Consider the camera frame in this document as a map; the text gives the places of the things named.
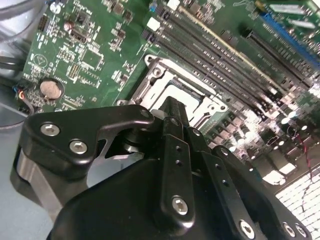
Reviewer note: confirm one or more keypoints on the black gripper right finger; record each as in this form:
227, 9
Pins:
232, 200

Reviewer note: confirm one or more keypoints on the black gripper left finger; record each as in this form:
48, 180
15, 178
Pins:
62, 132

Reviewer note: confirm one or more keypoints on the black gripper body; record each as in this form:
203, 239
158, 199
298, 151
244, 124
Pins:
112, 212

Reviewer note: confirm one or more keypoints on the metal socket cover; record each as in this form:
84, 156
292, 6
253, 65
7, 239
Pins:
216, 108

